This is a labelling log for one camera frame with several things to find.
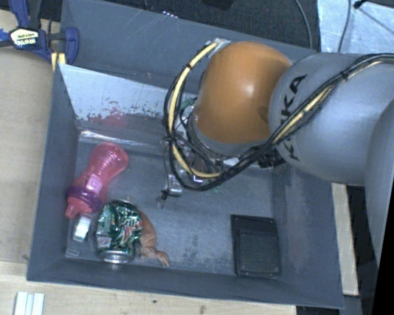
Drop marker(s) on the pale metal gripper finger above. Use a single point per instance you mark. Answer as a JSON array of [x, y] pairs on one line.
[[172, 190]]

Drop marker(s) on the crushed green soda can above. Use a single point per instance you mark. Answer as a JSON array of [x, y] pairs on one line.
[[118, 229]]

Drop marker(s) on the pale wood board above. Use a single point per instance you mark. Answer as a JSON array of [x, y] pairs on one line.
[[6, 158]]

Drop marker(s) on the black flat case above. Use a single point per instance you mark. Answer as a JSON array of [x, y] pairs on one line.
[[256, 247]]

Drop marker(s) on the pink plastic bottle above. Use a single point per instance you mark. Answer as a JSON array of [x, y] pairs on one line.
[[98, 174]]

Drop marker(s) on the small white roll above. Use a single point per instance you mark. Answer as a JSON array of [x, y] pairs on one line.
[[82, 228]]

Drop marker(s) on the grey metal bin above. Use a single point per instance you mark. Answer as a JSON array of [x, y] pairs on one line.
[[193, 227]]

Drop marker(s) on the orange toy animal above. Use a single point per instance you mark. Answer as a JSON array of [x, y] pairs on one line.
[[149, 238]]

